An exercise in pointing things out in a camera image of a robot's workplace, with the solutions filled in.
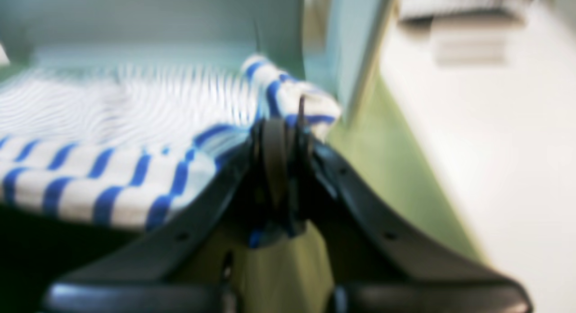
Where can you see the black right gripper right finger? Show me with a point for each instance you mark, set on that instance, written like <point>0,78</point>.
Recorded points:
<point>382,263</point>

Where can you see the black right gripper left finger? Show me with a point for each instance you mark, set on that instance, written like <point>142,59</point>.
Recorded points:
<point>250,192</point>

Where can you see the blue white striped t-shirt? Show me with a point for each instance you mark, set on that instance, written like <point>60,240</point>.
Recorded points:
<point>130,146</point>

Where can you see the green table cloth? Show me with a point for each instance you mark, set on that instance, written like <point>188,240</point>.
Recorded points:
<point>75,34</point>

